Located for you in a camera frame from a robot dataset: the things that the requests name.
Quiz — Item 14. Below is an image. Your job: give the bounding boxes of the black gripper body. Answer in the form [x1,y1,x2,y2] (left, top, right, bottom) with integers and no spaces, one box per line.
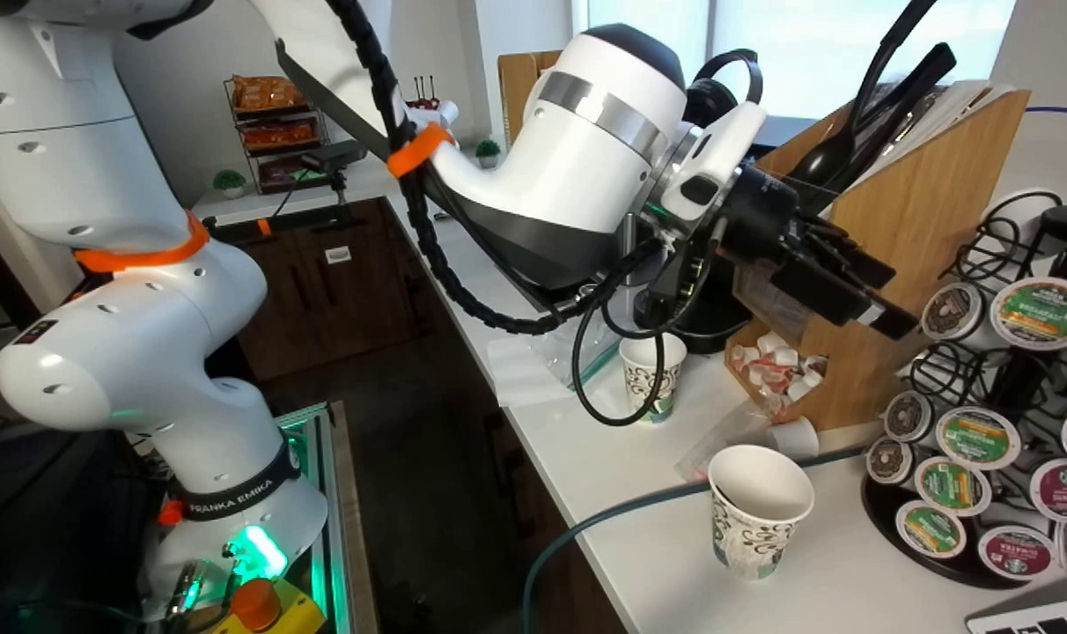
[714,164,827,277]

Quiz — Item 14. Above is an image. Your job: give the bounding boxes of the white coffee capsule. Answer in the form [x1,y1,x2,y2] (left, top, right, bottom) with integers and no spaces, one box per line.
[918,280,989,346]

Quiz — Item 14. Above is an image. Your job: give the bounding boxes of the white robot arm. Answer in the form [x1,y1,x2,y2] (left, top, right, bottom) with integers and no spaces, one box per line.
[0,0,762,620]

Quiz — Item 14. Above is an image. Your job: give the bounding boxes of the black coffee machine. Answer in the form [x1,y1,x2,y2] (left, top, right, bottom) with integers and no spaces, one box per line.
[633,48,764,353]

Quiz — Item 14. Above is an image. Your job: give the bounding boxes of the green middle coffee capsule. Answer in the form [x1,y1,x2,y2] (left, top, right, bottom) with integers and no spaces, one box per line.
[935,404,1022,472]

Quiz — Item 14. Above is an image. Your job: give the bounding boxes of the green top-row coffee capsule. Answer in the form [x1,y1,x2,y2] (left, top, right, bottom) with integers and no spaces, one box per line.
[989,277,1067,353]

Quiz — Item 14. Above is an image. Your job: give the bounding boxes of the red bottom coffee capsule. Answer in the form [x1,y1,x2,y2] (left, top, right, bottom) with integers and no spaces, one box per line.
[977,523,1053,581]

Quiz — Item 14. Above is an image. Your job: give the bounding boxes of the creamer cups pile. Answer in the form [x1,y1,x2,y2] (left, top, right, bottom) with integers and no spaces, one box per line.
[730,331,823,404]

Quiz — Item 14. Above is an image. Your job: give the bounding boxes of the wooden condiment organizer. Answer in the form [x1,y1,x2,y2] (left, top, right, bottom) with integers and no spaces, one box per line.
[725,82,1029,429]

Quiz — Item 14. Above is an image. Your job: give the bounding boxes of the black tongs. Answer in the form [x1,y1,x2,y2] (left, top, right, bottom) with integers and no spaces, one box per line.
[789,0,953,189]

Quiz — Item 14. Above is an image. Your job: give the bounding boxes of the far patterned paper cup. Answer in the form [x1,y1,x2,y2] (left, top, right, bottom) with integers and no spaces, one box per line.
[619,336,687,421]

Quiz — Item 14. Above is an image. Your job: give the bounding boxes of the patterned paper cup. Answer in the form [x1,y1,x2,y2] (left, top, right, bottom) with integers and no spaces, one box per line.
[619,336,687,421]
[706,442,814,581]

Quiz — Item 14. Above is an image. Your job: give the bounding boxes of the near patterned paper cup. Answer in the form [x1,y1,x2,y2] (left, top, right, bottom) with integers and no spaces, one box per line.
[706,442,814,581]

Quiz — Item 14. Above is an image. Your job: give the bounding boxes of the wooden cup dispenser box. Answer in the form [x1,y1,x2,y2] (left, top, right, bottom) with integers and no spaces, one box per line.
[498,48,556,137]

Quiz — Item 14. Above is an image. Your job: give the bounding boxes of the dark wooden cabinet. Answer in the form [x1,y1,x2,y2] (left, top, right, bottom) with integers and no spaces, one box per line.
[196,195,441,387]

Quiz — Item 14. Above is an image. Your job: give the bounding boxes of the snack rack shelf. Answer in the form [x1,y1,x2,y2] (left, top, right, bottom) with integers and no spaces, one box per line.
[221,75,329,195]

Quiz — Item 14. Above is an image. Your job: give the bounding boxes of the yellow emergency stop box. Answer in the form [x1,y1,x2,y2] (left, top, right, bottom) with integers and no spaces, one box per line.
[206,579,329,634]

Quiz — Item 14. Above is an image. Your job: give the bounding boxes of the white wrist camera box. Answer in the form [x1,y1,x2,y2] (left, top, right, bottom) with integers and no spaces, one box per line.
[658,102,764,222]

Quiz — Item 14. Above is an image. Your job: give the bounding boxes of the green cable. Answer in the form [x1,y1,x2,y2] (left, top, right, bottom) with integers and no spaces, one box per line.
[516,442,868,634]

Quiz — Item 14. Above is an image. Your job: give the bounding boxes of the black wire capsule carousel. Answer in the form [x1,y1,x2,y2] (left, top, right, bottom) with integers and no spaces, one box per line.
[863,188,1067,589]

